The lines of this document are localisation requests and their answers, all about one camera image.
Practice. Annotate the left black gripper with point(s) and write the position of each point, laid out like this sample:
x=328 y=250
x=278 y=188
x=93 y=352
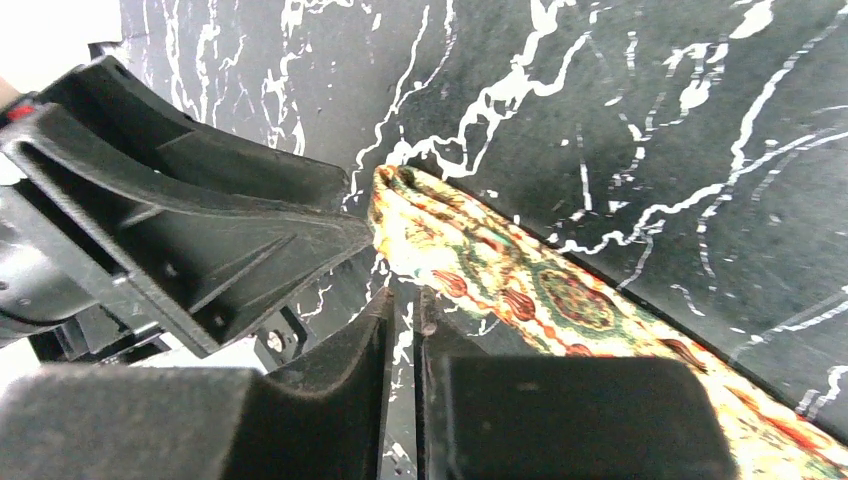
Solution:
x=101 y=254

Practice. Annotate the colourful floral patterned tie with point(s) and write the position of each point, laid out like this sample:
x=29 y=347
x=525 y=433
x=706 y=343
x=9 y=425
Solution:
x=445 y=239

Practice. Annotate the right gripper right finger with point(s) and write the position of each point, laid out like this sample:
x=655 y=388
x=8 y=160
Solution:
x=485 y=416

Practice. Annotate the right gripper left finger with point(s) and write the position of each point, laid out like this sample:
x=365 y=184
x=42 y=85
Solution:
x=320 y=416

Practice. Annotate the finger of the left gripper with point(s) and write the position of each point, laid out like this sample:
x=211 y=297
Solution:
x=108 y=99

